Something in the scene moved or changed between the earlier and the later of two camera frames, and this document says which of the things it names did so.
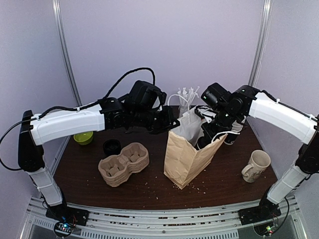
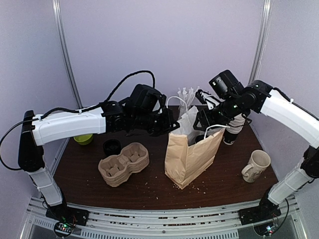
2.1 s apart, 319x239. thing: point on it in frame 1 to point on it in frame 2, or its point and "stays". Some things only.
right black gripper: x=208 y=130 to x=206 y=119
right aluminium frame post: x=259 y=50 stays
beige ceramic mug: x=259 y=161 stays
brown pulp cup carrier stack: x=115 y=170 stays
